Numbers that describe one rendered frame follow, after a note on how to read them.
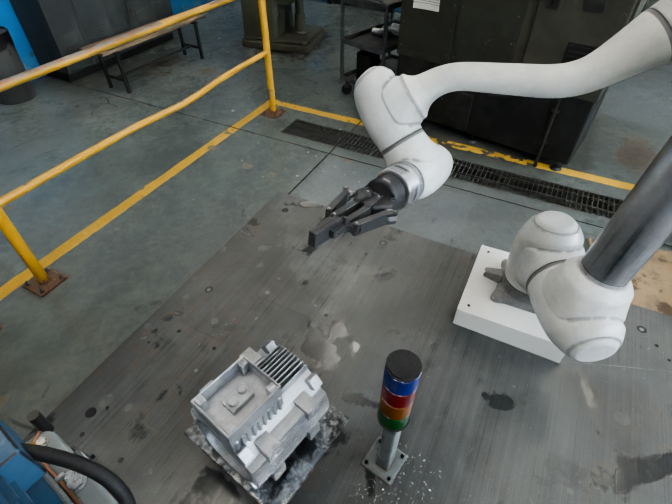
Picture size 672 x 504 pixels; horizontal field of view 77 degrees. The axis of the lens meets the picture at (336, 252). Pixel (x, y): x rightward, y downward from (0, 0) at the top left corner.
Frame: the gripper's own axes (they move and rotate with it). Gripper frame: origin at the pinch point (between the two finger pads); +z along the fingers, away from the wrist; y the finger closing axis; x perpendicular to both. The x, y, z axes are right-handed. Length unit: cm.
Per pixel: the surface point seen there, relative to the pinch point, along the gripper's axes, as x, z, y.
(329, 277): 51, -39, -25
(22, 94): 123, -95, -452
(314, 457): 45.8, 11.4, 11.8
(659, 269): 102, -232, 75
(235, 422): 27.8, 23.4, 2.5
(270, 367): 26.7, 11.9, -0.8
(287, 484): 47, 19, 11
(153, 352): 59, 14, -45
